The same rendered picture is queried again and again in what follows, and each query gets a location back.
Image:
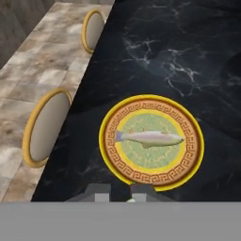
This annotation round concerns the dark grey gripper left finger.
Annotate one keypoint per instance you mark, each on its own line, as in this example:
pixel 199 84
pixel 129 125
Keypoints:
pixel 98 190

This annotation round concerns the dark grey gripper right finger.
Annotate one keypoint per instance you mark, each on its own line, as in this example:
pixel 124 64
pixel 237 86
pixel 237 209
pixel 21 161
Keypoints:
pixel 141 189

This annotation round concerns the pale lemon wedge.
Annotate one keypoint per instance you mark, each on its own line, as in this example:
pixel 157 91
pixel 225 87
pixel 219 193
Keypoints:
pixel 131 200

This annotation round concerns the yellow patterned plate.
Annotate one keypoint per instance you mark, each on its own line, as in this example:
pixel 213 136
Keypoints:
pixel 151 143

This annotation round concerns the silver fish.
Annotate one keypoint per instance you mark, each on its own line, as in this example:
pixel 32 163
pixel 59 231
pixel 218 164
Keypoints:
pixel 150 138

